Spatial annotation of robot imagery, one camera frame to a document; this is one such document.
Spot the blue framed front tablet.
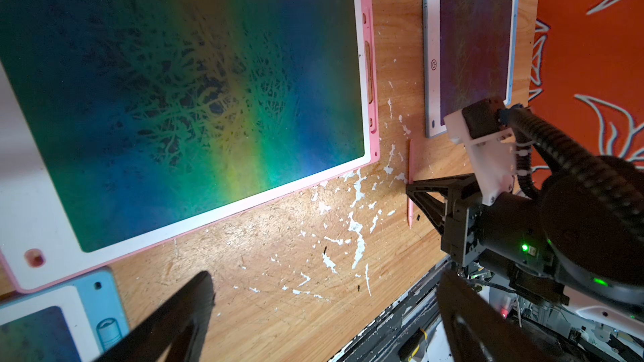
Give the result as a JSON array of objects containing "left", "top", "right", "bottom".
[{"left": 1, "top": 267, "right": 129, "bottom": 361}]

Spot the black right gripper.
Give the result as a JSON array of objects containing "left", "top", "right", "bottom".
[{"left": 406, "top": 174, "right": 553, "bottom": 361}]

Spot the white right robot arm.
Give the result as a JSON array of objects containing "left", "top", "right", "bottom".
[{"left": 406, "top": 99, "right": 643, "bottom": 361}]

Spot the pink framed writing tablet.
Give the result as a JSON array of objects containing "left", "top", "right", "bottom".
[{"left": 1, "top": 0, "right": 380, "bottom": 293}]

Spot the blue framed tablet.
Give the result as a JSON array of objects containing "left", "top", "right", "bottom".
[
  {"left": 1, "top": 267, "right": 129, "bottom": 361},
  {"left": 423, "top": 0, "right": 519, "bottom": 138}
]

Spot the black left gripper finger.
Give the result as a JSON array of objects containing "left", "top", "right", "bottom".
[{"left": 98, "top": 271, "right": 216, "bottom": 361}]

